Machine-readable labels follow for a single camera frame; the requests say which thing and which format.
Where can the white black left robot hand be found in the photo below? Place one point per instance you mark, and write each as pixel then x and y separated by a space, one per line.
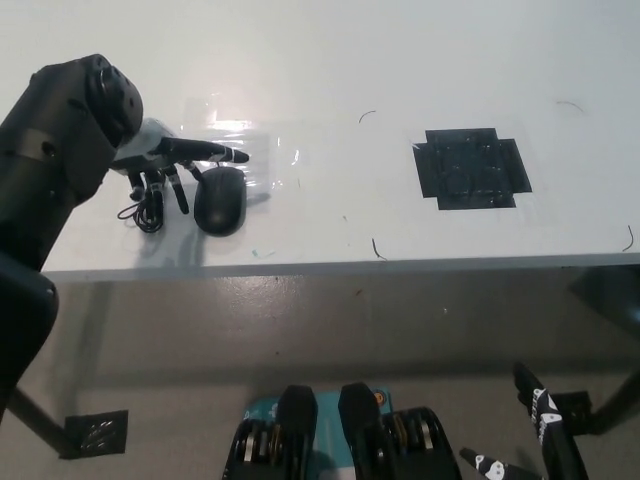
pixel 150 145

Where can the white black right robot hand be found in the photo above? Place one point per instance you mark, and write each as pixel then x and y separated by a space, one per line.
pixel 545 415

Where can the black computer mouse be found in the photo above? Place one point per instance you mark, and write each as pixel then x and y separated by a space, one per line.
pixel 220 202

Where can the black table leg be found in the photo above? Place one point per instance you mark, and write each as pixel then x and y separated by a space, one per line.
pixel 42 422
pixel 617 400

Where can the black tape patch on table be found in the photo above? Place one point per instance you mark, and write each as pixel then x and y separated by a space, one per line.
pixel 470 170

